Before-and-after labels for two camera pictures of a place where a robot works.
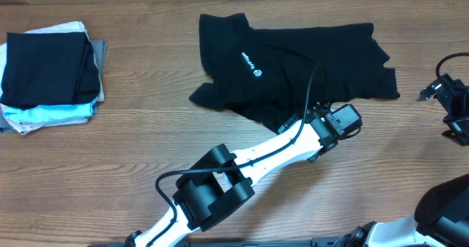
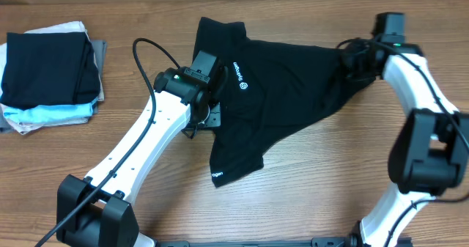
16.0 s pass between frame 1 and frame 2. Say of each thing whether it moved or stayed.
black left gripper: moved
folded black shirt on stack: stayed
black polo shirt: moved
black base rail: stayed
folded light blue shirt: stayed
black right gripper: moved
